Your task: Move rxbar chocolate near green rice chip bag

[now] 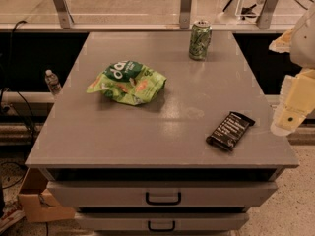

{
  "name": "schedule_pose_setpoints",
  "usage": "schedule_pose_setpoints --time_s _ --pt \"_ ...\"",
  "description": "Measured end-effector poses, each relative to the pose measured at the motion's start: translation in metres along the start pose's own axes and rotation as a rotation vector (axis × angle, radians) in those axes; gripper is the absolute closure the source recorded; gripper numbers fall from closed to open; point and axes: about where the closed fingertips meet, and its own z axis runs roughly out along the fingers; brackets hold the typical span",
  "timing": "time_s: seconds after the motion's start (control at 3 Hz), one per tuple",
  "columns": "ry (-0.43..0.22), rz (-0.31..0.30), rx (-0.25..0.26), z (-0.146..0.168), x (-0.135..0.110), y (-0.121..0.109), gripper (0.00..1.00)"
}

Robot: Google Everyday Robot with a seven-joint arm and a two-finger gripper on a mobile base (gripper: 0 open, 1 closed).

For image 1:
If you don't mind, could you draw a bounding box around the right metal bracket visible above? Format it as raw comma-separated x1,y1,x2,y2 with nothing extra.
256,0,279,30

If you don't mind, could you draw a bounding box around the green rice chip bag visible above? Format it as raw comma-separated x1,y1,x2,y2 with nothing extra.
87,60,166,106

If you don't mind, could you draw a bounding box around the left metal bracket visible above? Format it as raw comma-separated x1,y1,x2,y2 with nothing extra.
53,0,73,29

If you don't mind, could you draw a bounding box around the red white sneaker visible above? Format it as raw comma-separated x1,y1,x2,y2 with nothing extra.
0,201,25,234

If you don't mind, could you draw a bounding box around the clear plastic water bottle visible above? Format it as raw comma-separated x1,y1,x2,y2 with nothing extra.
45,70,61,95

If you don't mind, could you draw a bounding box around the grey drawer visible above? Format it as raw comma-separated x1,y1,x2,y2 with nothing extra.
47,181,278,207
75,213,249,233

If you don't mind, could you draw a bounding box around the lower grey drawer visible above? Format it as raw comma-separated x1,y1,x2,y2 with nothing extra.
75,213,249,233

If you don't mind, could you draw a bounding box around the upper grey drawer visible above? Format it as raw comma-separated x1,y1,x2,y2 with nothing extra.
47,181,278,207

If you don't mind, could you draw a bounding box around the black cable left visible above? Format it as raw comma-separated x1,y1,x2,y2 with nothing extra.
0,19,39,140

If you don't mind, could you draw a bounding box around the black rxbar chocolate bar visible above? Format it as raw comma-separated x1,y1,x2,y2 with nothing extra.
206,111,255,151

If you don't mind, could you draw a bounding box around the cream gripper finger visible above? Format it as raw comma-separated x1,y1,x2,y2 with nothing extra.
269,29,293,53
271,69,315,137

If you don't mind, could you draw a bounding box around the brown cardboard box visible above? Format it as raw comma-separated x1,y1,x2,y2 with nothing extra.
18,169,75,222

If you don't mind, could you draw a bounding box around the middle metal bracket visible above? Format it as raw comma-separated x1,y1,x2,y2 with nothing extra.
179,0,192,30

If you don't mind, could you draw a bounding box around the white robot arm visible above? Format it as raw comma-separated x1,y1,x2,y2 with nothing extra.
269,5,315,136

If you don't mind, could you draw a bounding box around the metal bracket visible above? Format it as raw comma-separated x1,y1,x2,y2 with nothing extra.
256,0,279,30
53,0,73,29
179,0,192,30

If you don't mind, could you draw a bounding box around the green soda can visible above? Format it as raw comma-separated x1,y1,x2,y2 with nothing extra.
189,20,212,61

